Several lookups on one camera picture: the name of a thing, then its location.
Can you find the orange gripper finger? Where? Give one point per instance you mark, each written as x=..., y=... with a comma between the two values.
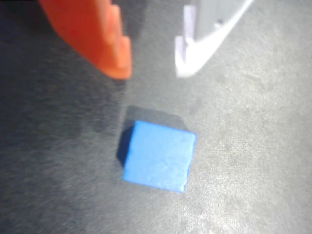
x=87, y=31

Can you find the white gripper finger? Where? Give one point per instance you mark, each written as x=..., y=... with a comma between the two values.
x=207, y=22

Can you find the blue cube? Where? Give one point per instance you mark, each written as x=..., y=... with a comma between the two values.
x=158, y=156

